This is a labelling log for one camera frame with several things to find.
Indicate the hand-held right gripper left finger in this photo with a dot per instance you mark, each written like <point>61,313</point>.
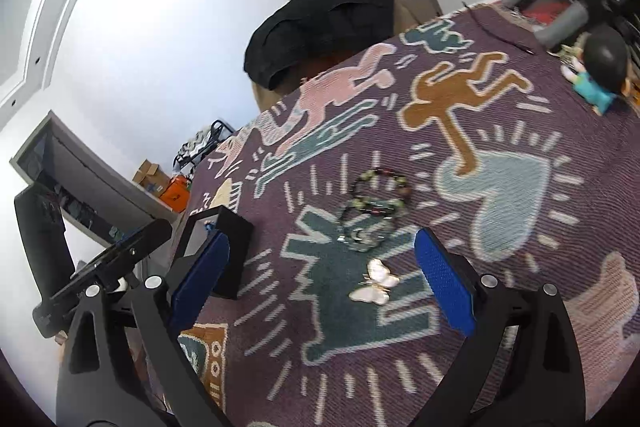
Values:
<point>197,282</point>

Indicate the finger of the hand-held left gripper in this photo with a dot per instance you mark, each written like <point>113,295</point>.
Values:
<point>130,247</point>

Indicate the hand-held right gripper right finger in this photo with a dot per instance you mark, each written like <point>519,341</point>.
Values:
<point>445,282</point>

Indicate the black jewelry box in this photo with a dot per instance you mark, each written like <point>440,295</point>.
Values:
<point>235,257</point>

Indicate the white butterfly hair clip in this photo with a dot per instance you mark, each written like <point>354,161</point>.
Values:
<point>377,282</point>

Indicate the grey side door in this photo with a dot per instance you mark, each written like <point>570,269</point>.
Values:
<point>100,187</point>

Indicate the orange box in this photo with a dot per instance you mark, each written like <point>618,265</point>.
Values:
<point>176,194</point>

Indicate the brown cardboard box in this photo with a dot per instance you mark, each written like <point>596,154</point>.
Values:
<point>150,179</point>

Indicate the purple printed blanket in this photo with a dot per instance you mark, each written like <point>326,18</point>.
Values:
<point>350,357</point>

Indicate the black shoe rack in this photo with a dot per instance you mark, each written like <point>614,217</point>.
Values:
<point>200,147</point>

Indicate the tan wooden chair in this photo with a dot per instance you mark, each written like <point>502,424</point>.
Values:
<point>261,99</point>

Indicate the black-haired toy figurine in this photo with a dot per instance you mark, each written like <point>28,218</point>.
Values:
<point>602,57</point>

